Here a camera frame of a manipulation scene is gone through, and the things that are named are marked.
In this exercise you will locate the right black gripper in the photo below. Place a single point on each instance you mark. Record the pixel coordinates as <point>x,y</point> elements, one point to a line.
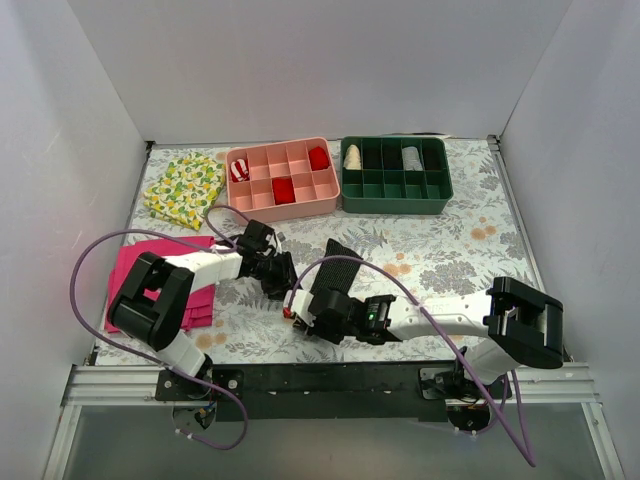
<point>317,310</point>

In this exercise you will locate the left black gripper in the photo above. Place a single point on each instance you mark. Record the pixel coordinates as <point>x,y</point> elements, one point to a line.
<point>279,276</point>

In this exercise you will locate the black striped underwear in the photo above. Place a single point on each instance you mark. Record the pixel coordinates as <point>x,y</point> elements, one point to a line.
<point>337,275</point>

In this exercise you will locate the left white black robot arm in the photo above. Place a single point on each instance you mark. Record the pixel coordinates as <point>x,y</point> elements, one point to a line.
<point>150,304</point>

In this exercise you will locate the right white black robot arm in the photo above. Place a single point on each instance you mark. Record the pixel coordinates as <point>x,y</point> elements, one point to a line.
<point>516,325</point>

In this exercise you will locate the red rolled cloth front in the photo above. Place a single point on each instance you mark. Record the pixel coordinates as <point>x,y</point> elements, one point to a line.
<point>283,190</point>

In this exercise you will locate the red rolled cloth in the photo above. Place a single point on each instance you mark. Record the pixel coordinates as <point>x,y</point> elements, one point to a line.
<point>283,190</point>
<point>318,158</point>

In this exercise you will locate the magenta folded cloth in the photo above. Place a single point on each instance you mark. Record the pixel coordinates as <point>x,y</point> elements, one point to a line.
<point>199,308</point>

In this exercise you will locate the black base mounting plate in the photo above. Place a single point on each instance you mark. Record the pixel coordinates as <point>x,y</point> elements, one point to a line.
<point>410,390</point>

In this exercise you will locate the pink divided organizer box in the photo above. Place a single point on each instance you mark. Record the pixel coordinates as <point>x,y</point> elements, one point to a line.
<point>316,192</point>

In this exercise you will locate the red white striped rolled sock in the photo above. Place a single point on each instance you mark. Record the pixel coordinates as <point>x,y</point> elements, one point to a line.
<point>239,170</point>

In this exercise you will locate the red rolled cloth back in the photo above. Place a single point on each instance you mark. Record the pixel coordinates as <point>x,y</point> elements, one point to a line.
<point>318,158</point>

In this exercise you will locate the lemon print folded cloth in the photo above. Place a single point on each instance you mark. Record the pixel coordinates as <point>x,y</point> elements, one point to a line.
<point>189,186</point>

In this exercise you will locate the cream rolled cloth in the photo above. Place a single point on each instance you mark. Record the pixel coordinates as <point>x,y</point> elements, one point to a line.
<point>352,159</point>

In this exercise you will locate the green divided organizer box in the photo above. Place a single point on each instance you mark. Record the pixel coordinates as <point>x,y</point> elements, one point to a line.
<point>393,190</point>

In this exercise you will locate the black rolled cloth left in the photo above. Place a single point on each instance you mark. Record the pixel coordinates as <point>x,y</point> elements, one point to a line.
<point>371,158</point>

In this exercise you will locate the grey rolled cloth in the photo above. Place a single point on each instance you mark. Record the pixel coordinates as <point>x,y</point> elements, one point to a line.
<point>411,159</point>

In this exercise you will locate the aluminium frame rail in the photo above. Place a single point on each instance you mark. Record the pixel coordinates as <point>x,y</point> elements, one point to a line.
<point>136,385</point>

